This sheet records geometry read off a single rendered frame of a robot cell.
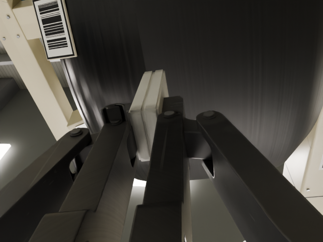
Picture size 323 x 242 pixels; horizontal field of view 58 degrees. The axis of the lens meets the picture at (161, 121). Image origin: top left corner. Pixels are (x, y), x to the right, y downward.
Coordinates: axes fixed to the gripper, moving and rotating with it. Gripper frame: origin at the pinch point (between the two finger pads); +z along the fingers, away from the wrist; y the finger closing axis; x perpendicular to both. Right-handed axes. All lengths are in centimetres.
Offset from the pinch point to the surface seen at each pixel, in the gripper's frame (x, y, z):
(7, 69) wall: -89, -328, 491
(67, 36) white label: 3.7, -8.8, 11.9
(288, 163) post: -43, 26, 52
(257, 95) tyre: -4.6, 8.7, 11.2
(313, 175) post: -39, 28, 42
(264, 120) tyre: -7.9, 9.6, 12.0
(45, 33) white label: 4.2, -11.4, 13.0
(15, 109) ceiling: -148, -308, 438
